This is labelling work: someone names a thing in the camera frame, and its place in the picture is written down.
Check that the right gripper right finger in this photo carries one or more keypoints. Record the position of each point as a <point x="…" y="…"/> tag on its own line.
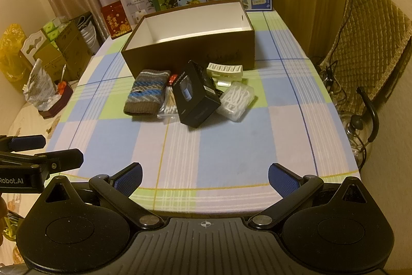
<point x="294" y="190"/>

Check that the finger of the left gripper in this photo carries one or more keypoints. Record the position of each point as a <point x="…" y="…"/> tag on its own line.
<point x="59" y="161"/>
<point x="21" y="143"/>

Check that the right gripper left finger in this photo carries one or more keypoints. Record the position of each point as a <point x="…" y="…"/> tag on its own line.
<point x="115" y="191"/>

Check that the cotton swabs bag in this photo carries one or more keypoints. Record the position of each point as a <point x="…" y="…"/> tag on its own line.
<point x="168" y="109"/>

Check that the striped knitted sock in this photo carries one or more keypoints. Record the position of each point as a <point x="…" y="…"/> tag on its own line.
<point x="147" y="93"/>

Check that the clear dental floss box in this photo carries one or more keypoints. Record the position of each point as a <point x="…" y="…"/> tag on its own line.
<point x="235" y="100"/>

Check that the black product box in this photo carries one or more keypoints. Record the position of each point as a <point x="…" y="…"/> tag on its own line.
<point x="195" y="95"/>

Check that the red snack packet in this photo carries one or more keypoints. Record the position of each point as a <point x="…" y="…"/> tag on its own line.
<point x="171" y="79"/>

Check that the white plastic clip holder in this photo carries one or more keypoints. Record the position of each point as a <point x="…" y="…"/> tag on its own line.
<point x="225" y="75"/>

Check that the person left hand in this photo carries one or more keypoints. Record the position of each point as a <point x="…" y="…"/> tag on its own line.
<point x="3" y="213"/>

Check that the dark wooden tray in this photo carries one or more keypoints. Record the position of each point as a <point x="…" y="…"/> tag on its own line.
<point x="64" y="93"/>

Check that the yellow plastic bag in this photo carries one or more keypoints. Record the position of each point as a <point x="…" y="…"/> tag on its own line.
<point x="12" y="65"/>

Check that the checkered tablecloth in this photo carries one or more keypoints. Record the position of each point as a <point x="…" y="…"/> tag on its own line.
<point x="222" y="166"/>

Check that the brown cardboard boxes stack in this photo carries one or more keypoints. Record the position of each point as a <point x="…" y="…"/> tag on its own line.
<point x="63" y="51"/>

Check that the red gift box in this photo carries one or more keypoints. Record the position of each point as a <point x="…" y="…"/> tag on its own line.
<point x="116" y="20"/>

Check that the brown cardboard storage box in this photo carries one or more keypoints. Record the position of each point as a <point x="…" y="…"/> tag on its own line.
<point x="212" y="32"/>

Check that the quilted brown chair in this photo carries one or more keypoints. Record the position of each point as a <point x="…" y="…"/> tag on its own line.
<point x="372" y="52"/>

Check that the white humidifier box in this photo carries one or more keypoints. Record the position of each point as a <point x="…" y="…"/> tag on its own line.
<point x="135" y="9"/>

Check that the glass kettle black handle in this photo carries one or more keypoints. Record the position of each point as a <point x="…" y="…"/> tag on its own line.
<point x="356" y="130"/>

